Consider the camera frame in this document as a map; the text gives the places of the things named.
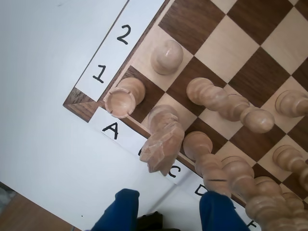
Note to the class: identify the light wooden queen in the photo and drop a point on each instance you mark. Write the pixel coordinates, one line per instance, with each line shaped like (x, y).
(238, 170)

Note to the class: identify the white number label strip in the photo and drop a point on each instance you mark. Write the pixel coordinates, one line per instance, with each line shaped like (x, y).
(113, 48)

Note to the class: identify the light wooden rook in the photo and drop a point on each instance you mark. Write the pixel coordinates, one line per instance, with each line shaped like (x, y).
(120, 101)

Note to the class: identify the light wooden knight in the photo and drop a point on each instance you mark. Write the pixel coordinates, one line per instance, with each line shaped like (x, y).
(163, 144)

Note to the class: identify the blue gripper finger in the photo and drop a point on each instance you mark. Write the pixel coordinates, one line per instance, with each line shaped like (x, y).
(219, 214)
(120, 211)

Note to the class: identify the wooden chessboard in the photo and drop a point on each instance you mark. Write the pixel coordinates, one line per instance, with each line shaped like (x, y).
(240, 31)

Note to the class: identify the light wooden bishop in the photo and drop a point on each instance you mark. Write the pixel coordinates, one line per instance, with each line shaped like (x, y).
(197, 144)

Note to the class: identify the white letter label strip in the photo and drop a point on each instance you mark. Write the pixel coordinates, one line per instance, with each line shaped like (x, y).
(101, 120)

